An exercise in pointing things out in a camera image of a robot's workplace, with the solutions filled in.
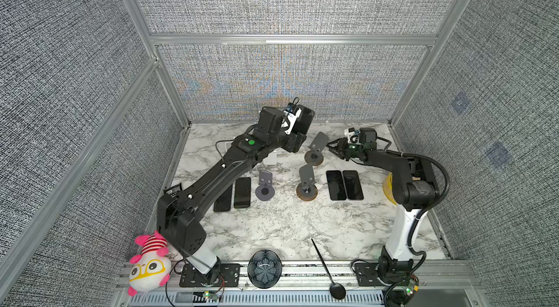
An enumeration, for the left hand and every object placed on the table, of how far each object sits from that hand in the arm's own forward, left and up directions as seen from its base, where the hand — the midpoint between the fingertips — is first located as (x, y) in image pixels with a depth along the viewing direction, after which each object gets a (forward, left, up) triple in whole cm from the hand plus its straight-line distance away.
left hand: (302, 130), depth 76 cm
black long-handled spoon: (-44, -9, -29) cm, 54 cm away
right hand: (+11, -15, -20) cm, 27 cm away
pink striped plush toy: (-37, +50, -22) cm, 66 cm away
